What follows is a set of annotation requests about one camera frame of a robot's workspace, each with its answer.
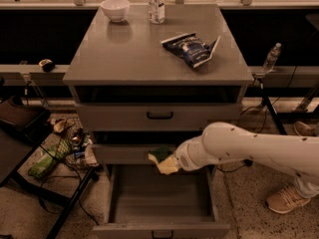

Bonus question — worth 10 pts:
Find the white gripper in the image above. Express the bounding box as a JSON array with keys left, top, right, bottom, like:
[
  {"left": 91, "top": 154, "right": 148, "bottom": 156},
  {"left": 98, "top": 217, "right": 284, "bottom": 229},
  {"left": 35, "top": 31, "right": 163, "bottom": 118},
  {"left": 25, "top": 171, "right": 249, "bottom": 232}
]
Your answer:
[{"left": 158, "top": 137, "right": 212, "bottom": 175}]

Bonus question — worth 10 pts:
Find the green yellow sponge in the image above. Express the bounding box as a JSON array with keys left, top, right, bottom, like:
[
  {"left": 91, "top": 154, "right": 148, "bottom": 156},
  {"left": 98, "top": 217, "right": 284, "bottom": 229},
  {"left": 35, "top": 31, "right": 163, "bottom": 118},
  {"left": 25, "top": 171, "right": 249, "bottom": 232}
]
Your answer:
[{"left": 148, "top": 146, "right": 172, "bottom": 167}]

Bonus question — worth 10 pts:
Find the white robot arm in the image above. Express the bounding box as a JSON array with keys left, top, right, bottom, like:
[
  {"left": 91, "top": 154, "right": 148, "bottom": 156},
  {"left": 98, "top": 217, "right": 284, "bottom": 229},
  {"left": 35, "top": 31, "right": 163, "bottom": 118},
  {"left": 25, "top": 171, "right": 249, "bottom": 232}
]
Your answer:
[{"left": 149, "top": 122, "right": 319, "bottom": 184}]

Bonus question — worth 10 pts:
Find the bottom grey open drawer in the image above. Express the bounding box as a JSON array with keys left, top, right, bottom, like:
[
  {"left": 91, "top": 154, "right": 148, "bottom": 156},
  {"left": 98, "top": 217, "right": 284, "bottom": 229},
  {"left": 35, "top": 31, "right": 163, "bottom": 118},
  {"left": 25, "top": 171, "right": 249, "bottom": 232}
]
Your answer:
[{"left": 94, "top": 164, "right": 230, "bottom": 239}]

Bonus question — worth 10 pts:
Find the middle grey drawer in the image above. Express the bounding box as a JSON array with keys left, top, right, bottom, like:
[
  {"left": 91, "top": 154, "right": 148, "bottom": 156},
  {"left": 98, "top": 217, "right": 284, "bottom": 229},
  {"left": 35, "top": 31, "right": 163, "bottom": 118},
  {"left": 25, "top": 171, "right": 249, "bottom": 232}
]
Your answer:
[{"left": 91, "top": 130, "right": 207, "bottom": 165}]

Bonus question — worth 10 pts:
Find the top grey drawer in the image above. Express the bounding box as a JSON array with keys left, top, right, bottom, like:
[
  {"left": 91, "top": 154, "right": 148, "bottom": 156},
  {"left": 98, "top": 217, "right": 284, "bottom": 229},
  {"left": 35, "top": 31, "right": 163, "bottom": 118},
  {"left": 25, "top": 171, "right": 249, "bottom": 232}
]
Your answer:
[{"left": 74, "top": 86, "right": 243, "bottom": 132}]

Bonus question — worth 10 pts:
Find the grey drawer cabinet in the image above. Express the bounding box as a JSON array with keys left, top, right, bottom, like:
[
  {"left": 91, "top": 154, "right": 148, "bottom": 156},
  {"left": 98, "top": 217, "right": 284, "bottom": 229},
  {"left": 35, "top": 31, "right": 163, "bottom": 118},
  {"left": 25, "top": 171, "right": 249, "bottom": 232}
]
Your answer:
[{"left": 61, "top": 3, "right": 254, "bottom": 239}]

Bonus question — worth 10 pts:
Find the black power adapter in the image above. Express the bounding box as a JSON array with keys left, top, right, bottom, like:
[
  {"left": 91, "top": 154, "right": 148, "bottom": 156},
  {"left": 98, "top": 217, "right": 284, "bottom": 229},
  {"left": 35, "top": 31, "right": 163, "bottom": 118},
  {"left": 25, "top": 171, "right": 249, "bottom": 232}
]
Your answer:
[{"left": 243, "top": 159, "right": 253, "bottom": 167}]

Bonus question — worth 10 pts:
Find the green snack bag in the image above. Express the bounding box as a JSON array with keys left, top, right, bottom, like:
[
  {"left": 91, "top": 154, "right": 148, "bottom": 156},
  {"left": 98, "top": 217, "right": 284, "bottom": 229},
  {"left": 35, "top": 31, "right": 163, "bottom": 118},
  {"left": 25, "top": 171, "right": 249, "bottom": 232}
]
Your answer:
[{"left": 28, "top": 139, "right": 72, "bottom": 180}]

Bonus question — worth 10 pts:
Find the blue chip bag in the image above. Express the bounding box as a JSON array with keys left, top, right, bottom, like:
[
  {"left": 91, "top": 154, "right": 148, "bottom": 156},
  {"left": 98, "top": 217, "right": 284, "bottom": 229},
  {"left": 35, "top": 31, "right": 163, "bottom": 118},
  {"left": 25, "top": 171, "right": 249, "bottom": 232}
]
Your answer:
[{"left": 161, "top": 33, "right": 220, "bottom": 69}]

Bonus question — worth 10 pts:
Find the tan sneaker near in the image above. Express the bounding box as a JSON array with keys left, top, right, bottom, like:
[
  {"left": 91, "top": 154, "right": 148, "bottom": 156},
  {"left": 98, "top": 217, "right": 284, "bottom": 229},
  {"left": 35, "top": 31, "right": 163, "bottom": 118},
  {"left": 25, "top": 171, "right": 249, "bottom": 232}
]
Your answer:
[{"left": 265, "top": 185, "right": 310, "bottom": 214}]

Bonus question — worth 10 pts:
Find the tan sneaker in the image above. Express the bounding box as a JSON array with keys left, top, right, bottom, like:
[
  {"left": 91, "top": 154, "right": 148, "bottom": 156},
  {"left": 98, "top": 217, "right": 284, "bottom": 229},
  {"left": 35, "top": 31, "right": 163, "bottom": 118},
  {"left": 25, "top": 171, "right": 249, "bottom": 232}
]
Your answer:
[
  {"left": 293, "top": 121, "right": 318, "bottom": 136},
  {"left": 265, "top": 185, "right": 310, "bottom": 214}
]

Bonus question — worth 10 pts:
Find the tan sneaker far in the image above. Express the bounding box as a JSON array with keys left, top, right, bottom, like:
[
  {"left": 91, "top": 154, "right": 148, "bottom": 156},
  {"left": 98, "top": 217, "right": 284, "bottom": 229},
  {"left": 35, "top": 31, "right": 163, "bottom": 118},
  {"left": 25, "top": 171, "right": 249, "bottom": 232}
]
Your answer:
[{"left": 293, "top": 121, "right": 318, "bottom": 136}]

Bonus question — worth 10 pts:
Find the light trouser leg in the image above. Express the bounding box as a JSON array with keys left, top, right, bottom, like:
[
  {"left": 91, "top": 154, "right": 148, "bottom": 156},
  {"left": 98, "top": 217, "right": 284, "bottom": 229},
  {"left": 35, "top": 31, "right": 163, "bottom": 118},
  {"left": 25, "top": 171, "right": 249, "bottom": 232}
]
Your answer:
[{"left": 293, "top": 178, "right": 319, "bottom": 198}]

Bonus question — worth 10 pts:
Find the clear water bottle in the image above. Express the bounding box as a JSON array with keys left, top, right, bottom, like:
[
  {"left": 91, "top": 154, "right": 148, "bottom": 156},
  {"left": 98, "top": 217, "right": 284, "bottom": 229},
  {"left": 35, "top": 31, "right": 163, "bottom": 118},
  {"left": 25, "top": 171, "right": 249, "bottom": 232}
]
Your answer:
[{"left": 263, "top": 43, "right": 282, "bottom": 74}]

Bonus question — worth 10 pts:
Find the dark brown chair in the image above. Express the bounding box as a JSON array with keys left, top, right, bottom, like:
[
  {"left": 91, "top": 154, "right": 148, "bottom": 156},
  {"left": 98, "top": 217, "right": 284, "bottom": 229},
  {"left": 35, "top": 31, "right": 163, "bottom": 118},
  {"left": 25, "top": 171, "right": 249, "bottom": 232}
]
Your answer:
[{"left": 0, "top": 96, "right": 51, "bottom": 144}]

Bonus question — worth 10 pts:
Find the small black round device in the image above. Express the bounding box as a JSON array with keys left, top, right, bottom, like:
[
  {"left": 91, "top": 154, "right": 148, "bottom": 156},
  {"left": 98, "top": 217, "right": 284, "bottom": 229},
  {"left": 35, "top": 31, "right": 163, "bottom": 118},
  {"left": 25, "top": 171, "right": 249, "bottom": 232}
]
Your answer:
[{"left": 38, "top": 59, "right": 55, "bottom": 73}]

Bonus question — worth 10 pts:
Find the white bowl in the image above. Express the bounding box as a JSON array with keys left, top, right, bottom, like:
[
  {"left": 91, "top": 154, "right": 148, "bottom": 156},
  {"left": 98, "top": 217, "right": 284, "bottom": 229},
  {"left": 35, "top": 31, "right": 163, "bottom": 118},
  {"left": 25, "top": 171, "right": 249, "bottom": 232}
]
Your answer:
[{"left": 100, "top": 0, "right": 131, "bottom": 22}]

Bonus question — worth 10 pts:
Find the white labelled bottle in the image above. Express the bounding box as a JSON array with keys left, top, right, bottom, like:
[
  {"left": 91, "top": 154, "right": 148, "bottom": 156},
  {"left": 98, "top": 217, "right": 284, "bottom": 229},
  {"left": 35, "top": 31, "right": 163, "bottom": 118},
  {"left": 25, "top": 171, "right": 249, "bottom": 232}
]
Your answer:
[{"left": 149, "top": 0, "right": 164, "bottom": 24}]

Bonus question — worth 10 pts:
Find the wire basket with items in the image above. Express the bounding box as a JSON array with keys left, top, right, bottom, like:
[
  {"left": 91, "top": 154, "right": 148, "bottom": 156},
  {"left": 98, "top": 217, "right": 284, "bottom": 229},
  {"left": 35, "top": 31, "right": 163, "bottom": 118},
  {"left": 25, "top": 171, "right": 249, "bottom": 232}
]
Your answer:
[{"left": 50, "top": 117, "right": 98, "bottom": 170}]

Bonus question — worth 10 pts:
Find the black table frame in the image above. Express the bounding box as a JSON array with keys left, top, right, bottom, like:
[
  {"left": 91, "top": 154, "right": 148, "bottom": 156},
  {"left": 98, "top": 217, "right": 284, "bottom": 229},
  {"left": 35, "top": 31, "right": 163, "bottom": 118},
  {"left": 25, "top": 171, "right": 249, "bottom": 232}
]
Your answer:
[{"left": 0, "top": 129, "right": 95, "bottom": 239}]

